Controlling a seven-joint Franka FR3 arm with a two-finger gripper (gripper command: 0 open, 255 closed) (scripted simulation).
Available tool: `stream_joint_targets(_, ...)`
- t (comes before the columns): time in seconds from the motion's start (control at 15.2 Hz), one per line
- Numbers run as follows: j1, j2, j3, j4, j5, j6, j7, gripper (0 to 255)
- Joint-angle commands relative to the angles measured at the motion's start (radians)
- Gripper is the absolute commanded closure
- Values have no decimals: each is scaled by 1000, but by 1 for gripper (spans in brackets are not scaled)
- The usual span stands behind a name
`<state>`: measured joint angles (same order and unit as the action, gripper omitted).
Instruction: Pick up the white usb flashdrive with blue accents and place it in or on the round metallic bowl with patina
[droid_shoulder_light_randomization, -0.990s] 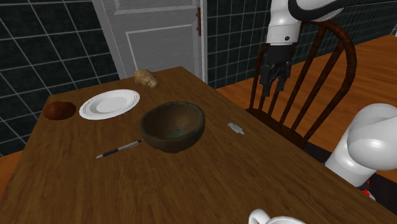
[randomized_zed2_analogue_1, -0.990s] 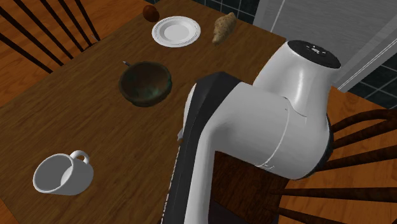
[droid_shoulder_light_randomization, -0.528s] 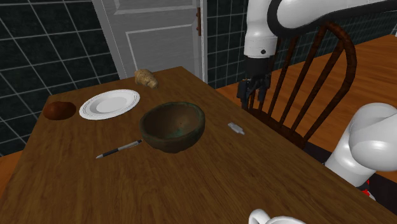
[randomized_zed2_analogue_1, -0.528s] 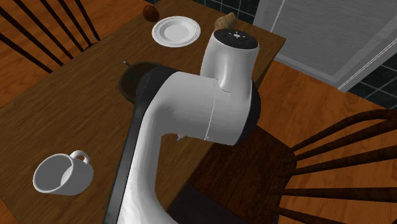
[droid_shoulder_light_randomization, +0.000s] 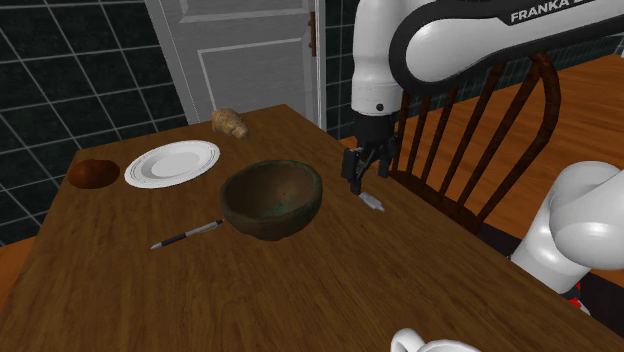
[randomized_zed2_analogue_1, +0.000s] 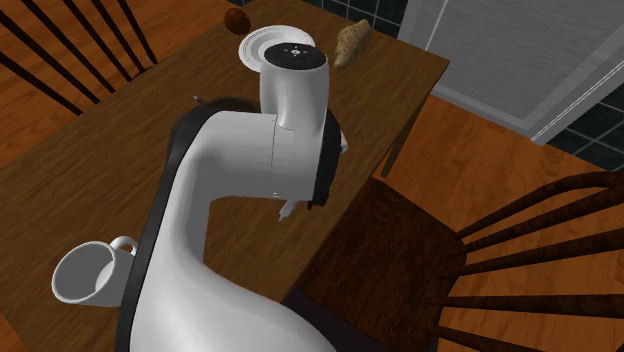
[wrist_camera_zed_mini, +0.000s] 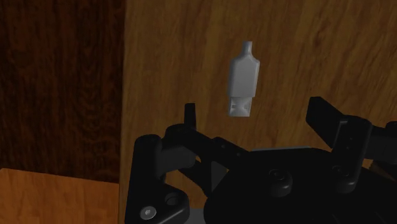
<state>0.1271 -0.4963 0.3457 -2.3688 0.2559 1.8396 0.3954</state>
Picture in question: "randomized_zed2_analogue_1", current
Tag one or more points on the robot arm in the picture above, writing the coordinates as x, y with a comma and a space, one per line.
229, 156

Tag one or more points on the dark brown wooden chair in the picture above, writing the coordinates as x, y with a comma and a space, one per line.
380, 244

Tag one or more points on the tan sweet potato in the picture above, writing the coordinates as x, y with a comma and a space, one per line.
350, 44

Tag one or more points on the white plate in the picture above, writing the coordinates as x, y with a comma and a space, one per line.
258, 41

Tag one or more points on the brown round fruit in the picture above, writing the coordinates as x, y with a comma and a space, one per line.
237, 21

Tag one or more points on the brown wooden table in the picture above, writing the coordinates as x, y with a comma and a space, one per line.
97, 161

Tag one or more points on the grey panelled door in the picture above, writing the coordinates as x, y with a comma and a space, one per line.
512, 48

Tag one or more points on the white mug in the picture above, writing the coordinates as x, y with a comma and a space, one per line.
80, 278

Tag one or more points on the black spindle-back chair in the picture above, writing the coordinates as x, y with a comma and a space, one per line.
68, 47

